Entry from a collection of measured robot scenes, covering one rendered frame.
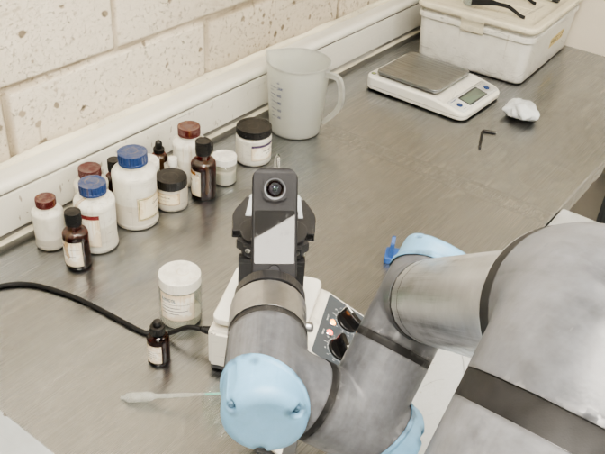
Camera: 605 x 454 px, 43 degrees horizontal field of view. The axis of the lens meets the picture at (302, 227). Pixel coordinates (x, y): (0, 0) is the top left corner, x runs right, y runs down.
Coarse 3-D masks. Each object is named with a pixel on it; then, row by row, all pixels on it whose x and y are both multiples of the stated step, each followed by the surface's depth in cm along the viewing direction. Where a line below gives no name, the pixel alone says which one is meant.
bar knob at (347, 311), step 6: (348, 306) 104; (342, 312) 104; (348, 312) 103; (342, 318) 104; (348, 318) 103; (354, 318) 103; (342, 324) 103; (348, 324) 104; (354, 324) 103; (348, 330) 103; (354, 330) 104
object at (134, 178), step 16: (128, 160) 121; (144, 160) 122; (112, 176) 123; (128, 176) 122; (144, 176) 122; (128, 192) 123; (144, 192) 123; (128, 208) 125; (144, 208) 125; (128, 224) 126; (144, 224) 127
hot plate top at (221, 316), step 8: (232, 280) 104; (304, 280) 105; (312, 280) 105; (232, 288) 103; (304, 288) 103; (312, 288) 104; (320, 288) 104; (224, 296) 101; (232, 296) 101; (312, 296) 102; (224, 304) 100; (312, 304) 101; (216, 312) 99; (224, 312) 99; (312, 312) 101; (216, 320) 98; (224, 320) 97
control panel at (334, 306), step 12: (336, 300) 106; (324, 312) 103; (336, 312) 104; (324, 324) 102; (336, 324) 103; (324, 336) 100; (336, 336) 101; (348, 336) 103; (312, 348) 97; (324, 348) 99; (336, 360) 98
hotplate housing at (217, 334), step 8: (320, 296) 105; (328, 296) 106; (320, 304) 104; (320, 312) 103; (312, 320) 101; (320, 320) 102; (208, 328) 104; (216, 328) 99; (224, 328) 99; (208, 336) 99; (216, 336) 98; (224, 336) 98; (312, 336) 99; (216, 344) 99; (224, 344) 99; (312, 344) 98; (216, 352) 100; (224, 352) 100; (312, 352) 97; (216, 360) 101
